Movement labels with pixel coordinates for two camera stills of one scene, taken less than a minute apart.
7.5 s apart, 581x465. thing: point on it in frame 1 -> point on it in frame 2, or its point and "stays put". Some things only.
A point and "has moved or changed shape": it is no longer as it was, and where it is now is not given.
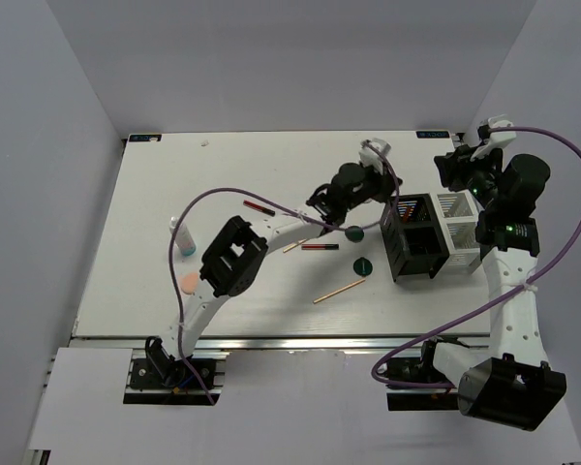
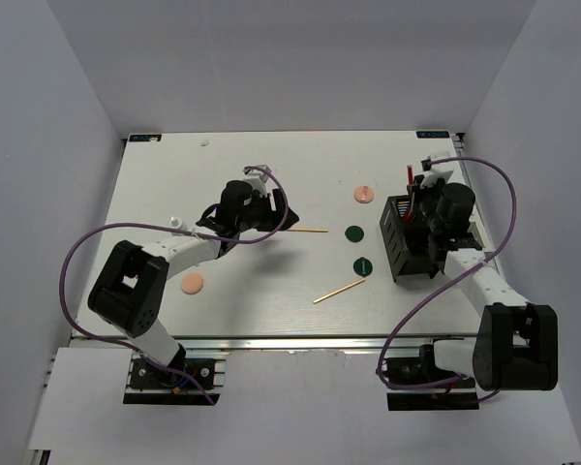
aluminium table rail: (276, 343) stays put
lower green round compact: (362, 266) stays put
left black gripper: (383, 184) -> (275, 218)
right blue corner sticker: (433, 134) stays put
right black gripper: (453, 167) -> (418, 192)
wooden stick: (293, 245) has moved or changed shape
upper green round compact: (354, 233) stays put
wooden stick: (343, 289) stays put
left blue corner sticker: (144, 138) stays put
